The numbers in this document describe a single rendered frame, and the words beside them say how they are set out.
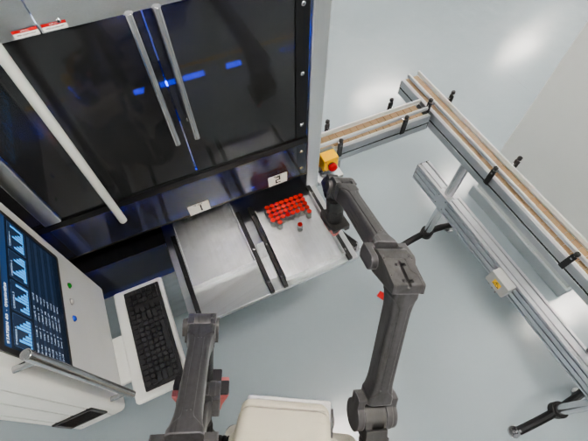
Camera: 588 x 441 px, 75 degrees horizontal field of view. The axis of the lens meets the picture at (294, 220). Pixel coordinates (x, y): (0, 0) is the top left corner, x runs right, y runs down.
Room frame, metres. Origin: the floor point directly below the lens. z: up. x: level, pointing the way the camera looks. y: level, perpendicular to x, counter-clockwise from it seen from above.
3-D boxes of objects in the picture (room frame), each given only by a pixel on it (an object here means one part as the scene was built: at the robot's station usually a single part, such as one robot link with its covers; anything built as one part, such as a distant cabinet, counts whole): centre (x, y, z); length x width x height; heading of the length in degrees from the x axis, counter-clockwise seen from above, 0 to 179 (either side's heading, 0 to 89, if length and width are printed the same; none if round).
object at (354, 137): (1.36, -0.35, 0.92); 0.69 x 0.16 x 0.16; 114
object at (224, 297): (0.76, 0.16, 0.87); 0.70 x 0.48 x 0.02; 114
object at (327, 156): (1.11, -0.15, 1.00); 0.08 x 0.07 x 0.07; 24
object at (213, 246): (0.76, 0.34, 0.90); 0.34 x 0.26 x 0.04; 24
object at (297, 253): (0.79, -0.02, 0.90); 0.34 x 0.26 x 0.04; 24
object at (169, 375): (0.41, 0.55, 0.82); 0.40 x 0.14 x 0.02; 24
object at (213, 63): (0.96, 0.15, 1.51); 0.43 x 0.01 x 0.59; 114
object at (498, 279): (0.73, -1.02, 0.50); 0.12 x 0.05 x 0.09; 24
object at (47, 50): (0.77, 0.56, 1.51); 0.47 x 0.01 x 0.59; 114
